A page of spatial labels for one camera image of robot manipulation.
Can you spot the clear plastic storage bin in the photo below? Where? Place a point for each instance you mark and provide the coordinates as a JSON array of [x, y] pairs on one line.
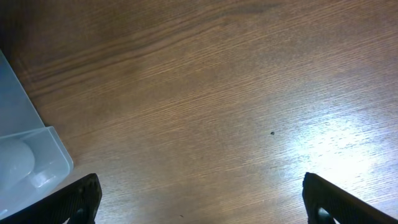
[[34, 161]]

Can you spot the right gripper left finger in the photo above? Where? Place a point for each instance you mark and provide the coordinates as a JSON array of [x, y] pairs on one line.
[[76, 203]]

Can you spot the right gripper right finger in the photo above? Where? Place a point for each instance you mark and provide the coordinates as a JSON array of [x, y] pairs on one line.
[[327, 203]]

